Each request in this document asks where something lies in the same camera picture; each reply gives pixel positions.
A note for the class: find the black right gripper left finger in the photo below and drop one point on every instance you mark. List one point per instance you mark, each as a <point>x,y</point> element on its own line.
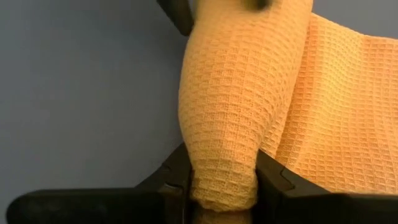
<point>93,207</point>

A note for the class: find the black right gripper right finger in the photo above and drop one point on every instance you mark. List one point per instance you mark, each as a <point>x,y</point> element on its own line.
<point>311,208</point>

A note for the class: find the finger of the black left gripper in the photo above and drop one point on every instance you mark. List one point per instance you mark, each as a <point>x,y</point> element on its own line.
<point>255,3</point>
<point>180,15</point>

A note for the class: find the yellow waffle towel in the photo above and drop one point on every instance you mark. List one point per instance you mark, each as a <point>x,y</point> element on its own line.
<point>233,109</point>

